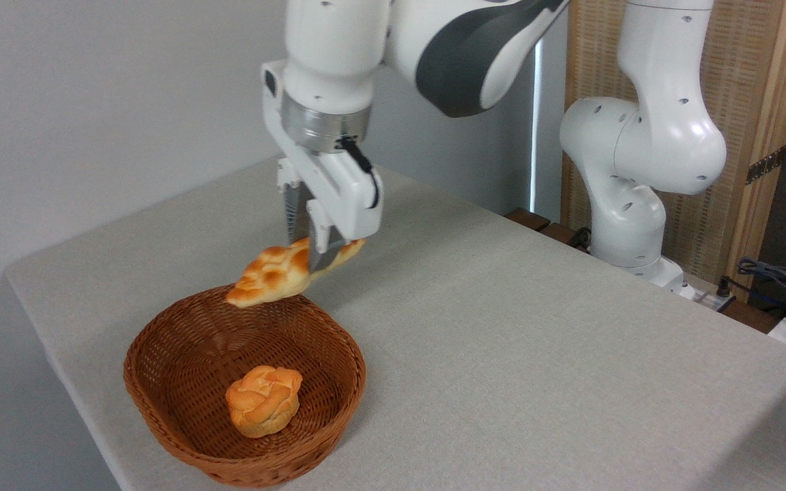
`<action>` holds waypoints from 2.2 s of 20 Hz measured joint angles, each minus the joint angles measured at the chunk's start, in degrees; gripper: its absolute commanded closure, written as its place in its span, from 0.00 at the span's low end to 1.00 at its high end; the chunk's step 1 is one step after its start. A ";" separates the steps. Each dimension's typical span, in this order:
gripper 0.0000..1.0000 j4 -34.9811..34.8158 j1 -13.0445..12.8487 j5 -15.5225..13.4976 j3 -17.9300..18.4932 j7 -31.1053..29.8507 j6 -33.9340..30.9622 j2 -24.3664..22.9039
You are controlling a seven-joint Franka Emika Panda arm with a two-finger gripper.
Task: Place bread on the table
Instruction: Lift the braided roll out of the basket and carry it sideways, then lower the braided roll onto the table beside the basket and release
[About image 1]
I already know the brown wicker basket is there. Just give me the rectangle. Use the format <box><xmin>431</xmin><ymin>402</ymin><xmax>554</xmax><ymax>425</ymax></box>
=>
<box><xmin>123</xmin><ymin>282</ymin><xmax>367</xmax><ymax>488</ymax></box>

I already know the long braided bread loaf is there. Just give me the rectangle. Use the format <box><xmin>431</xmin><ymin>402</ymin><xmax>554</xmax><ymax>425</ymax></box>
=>
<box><xmin>224</xmin><ymin>237</ymin><xmax>366</xmax><ymax>309</ymax></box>

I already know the black cable by base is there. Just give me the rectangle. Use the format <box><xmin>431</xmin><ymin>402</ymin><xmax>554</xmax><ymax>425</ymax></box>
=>
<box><xmin>716</xmin><ymin>275</ymin><xmax>786</xmax><ymax>316</ymax></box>

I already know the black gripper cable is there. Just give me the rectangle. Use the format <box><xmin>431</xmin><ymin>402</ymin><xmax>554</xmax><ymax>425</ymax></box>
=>
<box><xmin>338</xmin><ymin>135</ymin><xmax>381</xmax><ymax>209</ymax></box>

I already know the metal screen hinge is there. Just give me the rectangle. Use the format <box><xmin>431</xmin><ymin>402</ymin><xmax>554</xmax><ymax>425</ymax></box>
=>
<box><xmin>746</xmin><ymin>145</ymin><xmax>786</xmax><ymax>185</ymax></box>

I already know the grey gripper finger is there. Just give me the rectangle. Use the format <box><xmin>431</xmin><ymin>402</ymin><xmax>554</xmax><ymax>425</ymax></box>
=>
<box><xmin>306</xmin><ymin>200</ymin><xmax>349</xmax><ymax>273</ymax></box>
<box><xmin>277</xmin><ymin>157</ymin><xmax>309</xmax><ymax>245</ymax></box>

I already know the round bread roll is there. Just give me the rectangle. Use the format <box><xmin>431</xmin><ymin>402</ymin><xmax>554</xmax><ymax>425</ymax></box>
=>
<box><xmin>224</xmin><ymin>365</ymin><xmax>304</xmax><ymax>438</ymax></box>

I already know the bright vertical light strip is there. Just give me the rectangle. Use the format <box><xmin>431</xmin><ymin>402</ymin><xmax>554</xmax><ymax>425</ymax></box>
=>
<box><xmin>530</xmin><ymin>38</ymin><xmax>544</xmax><ymax>213</ymax></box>

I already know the blue grey cable plug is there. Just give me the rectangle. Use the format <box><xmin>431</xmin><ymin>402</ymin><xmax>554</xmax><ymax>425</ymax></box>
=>
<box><xmin>736</xmin><ymin>257</ymin><xmax>786</xmax><ymax>286</ymax></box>

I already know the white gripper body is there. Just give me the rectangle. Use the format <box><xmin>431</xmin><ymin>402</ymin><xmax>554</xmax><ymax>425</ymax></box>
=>
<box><xmin>261</xmin><ymin>60</ymin><xmax>384</xmax><ymax>241</ymax></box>

